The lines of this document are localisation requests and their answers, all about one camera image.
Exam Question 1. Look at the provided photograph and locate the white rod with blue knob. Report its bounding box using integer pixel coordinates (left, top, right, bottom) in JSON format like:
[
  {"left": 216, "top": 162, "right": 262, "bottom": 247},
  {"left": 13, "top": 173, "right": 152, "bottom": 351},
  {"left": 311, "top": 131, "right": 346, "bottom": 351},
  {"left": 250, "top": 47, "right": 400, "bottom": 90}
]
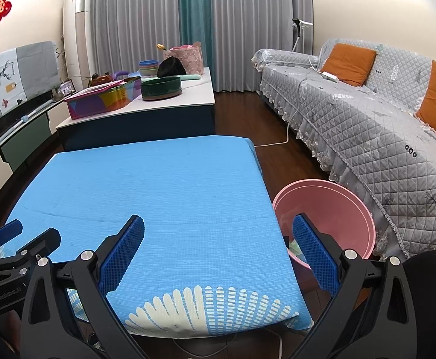
[{"left": 0, "top": 99, "right": 54, "bottom": 150}]

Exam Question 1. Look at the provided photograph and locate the white top coffee table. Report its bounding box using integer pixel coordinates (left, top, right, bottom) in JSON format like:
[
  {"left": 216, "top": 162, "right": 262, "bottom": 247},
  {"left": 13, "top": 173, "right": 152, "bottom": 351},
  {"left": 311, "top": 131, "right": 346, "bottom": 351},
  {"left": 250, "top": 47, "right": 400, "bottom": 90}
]
[{"left": 55, "top": 66, "right": 216, "bottom": 152}]

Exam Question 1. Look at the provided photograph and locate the brown teapot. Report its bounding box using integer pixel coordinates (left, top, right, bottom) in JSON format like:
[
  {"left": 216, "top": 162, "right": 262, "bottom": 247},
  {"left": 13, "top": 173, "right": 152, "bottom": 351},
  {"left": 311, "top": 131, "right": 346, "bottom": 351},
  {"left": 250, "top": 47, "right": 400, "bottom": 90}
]
[{"left": 90, "top": 72, "right": 116, "bottom": 87}]

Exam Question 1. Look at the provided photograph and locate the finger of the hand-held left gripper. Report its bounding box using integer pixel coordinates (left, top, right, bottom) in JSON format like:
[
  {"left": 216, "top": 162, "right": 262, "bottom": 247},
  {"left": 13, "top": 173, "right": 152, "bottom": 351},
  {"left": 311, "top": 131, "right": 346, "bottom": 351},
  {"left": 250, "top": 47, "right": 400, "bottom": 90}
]
[
  {"left": 0, "top": 220, "right": 24, "bottom": 248},
  {"left": 0, "top": 227, "right": 62, "bottom": 266}
]

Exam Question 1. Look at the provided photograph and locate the white floor stand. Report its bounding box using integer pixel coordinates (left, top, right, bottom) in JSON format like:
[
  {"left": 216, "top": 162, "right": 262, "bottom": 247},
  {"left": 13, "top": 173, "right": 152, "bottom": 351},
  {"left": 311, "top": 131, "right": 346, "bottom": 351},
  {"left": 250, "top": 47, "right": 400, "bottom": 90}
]
[{"left": 291, "top": 18, "right": 313, "bottom": 52}]

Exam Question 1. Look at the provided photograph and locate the teal curtain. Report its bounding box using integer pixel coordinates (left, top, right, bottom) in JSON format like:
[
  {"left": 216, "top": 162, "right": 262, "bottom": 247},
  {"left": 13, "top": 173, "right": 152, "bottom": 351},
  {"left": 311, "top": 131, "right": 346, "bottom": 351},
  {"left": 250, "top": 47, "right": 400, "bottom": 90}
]
[{"left": 178, "top": 0, "right": 215, "bottom": 70}]

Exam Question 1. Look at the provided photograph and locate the pink basket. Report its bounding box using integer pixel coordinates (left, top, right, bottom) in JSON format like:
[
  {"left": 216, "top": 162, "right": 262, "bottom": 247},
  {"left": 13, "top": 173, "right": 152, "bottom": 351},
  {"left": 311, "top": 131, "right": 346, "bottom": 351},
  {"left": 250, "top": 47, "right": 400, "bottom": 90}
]
[{"left": 168, "top": 42, "right": 204, "bottom": 75}]

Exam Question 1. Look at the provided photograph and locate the white power cable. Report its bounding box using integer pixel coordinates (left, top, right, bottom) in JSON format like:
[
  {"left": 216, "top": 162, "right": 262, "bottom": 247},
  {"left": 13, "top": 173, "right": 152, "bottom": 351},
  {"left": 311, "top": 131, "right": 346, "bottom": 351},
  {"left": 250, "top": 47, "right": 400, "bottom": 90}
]
[{"left": 254, "top": 65, "right": 327, "bottom": 148}]

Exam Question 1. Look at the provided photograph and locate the photo frame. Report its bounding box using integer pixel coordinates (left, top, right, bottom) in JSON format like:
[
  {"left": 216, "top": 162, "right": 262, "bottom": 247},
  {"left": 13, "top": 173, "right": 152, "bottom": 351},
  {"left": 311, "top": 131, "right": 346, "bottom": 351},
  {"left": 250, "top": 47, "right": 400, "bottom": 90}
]
[{"left": 58, "top": 80, "right": 76, "bottom": 100}]

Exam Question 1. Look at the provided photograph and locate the grey covered television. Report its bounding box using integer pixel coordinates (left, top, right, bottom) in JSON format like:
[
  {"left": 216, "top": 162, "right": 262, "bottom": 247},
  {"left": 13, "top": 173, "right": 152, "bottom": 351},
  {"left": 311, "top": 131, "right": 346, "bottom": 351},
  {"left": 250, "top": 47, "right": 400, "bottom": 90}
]
[{"left": 0, "top": 40, "right": 60, "bottom": 130}]

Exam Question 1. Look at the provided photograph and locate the colourful storage box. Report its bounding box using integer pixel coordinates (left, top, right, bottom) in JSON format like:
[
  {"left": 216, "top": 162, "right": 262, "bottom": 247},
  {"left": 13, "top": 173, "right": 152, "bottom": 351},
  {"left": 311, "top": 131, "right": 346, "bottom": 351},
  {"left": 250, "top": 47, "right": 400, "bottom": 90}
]
[{"left": 64, "top": 77, "right": 142, "bottom": 121}]

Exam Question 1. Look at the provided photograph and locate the grey curtain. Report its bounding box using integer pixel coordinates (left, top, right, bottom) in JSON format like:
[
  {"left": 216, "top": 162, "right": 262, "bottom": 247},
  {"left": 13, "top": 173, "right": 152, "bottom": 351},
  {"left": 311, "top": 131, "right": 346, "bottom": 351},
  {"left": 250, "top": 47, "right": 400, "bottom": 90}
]
[
  {"left": 207, "top": 0, "right": 313, "bottom": 93},
  {"left": 81, "top": 0, "right": 183, "bottom": 79}
]

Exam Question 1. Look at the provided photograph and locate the blue patterned tablecloth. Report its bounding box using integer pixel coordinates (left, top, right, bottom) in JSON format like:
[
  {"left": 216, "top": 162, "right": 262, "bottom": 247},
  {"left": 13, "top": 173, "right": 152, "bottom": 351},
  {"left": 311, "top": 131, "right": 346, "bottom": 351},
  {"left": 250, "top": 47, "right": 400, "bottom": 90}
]
[{"left": 0, "top": 135, "right": 314, "bottom": 337}]

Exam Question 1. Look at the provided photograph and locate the black hat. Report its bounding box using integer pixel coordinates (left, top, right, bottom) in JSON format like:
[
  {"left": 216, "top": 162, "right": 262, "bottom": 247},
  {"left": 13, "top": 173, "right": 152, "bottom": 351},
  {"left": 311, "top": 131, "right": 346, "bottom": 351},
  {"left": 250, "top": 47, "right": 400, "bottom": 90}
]
[{"left": 157, "top": 56, "right": 186, "bottom": 78}]

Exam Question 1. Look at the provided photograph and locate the pink plastic basin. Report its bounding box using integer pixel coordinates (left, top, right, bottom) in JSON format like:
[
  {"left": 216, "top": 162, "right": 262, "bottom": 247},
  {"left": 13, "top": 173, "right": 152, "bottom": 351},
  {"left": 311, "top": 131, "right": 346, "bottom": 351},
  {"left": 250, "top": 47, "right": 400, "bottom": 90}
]
[{"left": 272, "top": 179, "right": 376, "bottom": 270}]

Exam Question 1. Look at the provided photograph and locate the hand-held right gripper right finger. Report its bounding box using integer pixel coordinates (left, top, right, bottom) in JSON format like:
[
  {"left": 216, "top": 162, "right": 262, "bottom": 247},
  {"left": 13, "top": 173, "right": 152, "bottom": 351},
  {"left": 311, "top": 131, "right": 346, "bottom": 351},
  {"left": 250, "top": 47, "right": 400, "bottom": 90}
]
[{"left": 292, "top": 213, "right": 417, "bottom": 359}]

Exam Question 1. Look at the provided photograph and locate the green snack bag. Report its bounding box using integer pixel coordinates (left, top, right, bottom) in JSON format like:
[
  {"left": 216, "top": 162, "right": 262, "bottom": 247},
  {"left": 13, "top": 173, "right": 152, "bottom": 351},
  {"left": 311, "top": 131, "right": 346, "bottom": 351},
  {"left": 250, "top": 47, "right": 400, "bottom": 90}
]
[{"left": 287, "top": 236, "right": 307, "bottom": 266}]

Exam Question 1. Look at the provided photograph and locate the stack of coloured bowls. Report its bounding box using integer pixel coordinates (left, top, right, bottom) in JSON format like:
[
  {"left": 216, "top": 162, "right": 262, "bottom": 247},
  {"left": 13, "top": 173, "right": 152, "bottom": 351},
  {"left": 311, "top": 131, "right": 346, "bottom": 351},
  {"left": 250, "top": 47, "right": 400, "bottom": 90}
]
[{"left": 139, "top": 59, "right": 162, "bottom": 79}]

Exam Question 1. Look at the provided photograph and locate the white standing air conditioner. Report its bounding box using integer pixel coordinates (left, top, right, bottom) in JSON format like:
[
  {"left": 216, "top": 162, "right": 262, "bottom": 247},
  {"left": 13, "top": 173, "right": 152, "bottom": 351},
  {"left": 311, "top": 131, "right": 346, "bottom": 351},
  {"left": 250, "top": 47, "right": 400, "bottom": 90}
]
[{"left": 63, "top": 0, "right": 92, "bottom": 92}]

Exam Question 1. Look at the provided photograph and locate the dark green round bowl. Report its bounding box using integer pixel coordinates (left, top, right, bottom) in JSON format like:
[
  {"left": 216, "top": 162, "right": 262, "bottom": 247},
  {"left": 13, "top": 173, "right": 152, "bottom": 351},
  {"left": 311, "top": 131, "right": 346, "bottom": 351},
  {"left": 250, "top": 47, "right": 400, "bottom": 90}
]
[{"left": 140, "top": 76, "right": 183, "bottom": 101}]

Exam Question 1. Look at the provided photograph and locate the grey quilted sofa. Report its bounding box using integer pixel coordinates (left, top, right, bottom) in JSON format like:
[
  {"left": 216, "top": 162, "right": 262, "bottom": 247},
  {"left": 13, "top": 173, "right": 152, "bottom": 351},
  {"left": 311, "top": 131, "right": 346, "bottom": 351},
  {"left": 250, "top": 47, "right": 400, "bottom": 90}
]
[{"left": 251, "top": 38, "right": 436, "bottom": 260}]

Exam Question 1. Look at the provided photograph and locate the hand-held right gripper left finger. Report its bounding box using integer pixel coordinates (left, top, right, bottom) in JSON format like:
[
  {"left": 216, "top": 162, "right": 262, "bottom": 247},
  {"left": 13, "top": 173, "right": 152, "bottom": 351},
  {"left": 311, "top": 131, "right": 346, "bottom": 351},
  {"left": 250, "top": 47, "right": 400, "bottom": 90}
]
[{"left": 21, "top": 214, "right": 145, "bottom": 359}]

